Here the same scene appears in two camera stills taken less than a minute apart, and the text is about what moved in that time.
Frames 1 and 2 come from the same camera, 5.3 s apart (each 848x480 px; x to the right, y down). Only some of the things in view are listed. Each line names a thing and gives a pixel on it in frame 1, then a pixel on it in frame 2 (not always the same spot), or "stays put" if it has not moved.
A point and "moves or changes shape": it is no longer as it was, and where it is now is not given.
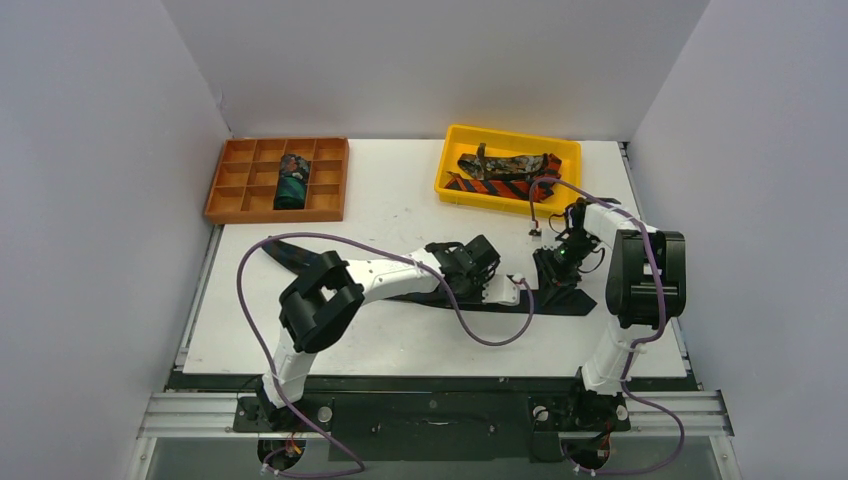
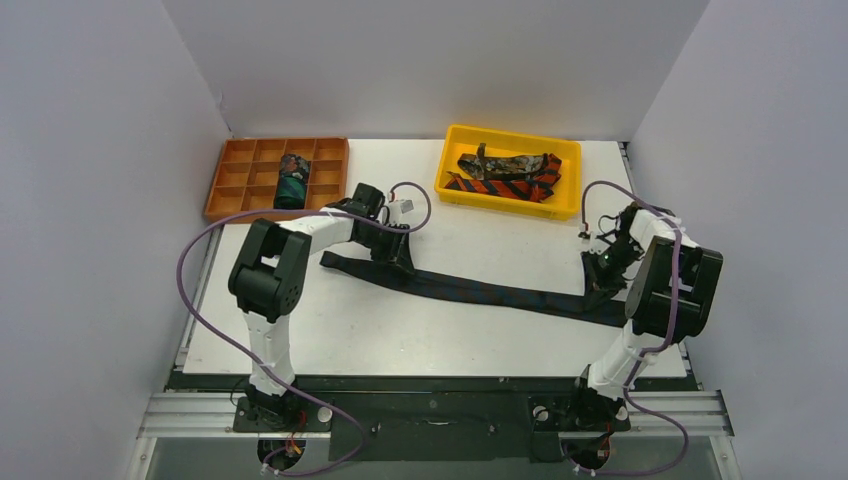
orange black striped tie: x=543 y=186 stays put
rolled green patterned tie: x=291 y=184 stays put
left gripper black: x=477 y=297 -> x=396 y=253
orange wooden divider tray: x=248 y=171 stays put
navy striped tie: x=546 y=303 moves or changes shape
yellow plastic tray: x=464 y=141 stays put
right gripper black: x=556 y=274 -> x=597 y=277
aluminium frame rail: x=189 y=415 stays put
